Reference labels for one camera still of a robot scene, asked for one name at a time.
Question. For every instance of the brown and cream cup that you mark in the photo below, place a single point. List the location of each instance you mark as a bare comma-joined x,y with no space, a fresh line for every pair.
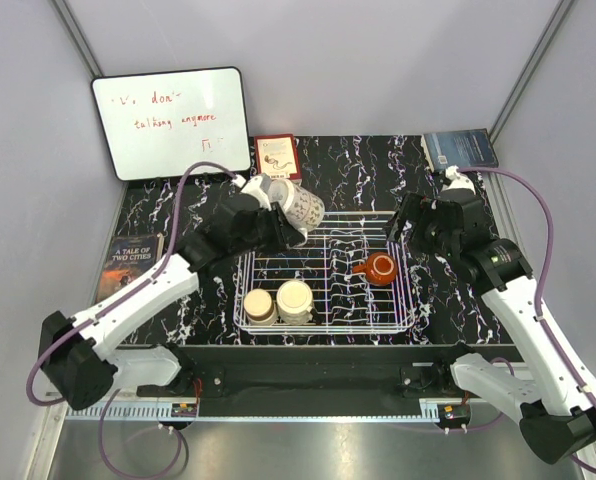
260,308

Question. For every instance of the white wire dish rack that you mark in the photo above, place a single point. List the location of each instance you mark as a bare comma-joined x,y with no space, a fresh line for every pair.
345,303

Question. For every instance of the red and white book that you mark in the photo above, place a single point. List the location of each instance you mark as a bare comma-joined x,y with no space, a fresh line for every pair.
277,157

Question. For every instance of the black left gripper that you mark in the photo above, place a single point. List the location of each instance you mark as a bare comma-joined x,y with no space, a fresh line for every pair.
284,232

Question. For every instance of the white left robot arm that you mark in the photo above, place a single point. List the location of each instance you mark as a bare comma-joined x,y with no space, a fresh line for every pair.
81,354

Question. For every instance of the Tale of Two Cities book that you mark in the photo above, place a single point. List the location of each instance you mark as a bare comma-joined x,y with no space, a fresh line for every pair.
128,257

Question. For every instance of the floral iridescent white mug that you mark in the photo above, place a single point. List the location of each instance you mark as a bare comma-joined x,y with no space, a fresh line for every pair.
303,210

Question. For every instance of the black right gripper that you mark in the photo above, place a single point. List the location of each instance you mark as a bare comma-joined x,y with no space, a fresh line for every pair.
409,208

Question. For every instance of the orange ceramic mug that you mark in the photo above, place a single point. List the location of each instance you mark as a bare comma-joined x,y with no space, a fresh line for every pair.
379,269

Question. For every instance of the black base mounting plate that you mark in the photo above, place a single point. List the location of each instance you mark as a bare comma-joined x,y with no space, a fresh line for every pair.
313,381

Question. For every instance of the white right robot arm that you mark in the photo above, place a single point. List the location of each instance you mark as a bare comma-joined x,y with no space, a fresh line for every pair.
556,409

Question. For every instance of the dark blue book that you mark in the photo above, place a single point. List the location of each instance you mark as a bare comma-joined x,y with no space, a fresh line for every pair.
463,149

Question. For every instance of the white dry-erase board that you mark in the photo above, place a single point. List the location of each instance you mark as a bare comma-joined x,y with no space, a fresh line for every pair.
158,124

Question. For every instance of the cream ribbed mug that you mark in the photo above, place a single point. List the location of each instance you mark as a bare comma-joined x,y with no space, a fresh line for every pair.
295,302

